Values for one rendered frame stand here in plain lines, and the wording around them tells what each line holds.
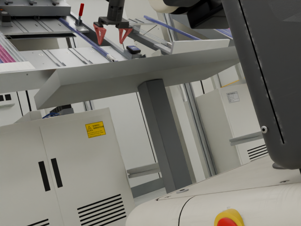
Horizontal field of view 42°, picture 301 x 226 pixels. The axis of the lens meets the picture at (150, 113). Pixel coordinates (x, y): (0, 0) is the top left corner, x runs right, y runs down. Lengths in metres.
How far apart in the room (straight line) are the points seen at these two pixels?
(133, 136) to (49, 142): 2.25
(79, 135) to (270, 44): 1.30
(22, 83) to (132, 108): 2.64
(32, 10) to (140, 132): 2.29
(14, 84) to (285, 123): 1.00
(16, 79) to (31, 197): 0.49
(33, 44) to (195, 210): 1.66
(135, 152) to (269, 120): 3.34
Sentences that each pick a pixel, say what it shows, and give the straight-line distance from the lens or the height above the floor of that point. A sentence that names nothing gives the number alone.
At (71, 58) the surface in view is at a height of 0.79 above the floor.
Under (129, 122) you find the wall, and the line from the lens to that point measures 3.84.
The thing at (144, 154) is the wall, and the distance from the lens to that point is 3.87.
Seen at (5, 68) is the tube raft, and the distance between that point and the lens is 1.36.
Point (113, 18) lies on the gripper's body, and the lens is 1.49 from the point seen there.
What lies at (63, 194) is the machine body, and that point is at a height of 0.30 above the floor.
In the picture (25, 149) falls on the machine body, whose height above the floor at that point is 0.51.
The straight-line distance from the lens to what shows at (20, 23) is 1.81.
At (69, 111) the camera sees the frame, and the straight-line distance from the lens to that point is 1.77.
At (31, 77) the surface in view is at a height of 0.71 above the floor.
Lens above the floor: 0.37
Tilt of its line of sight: 6 degrees up
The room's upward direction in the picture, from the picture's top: 16 degrees counter-clockwise
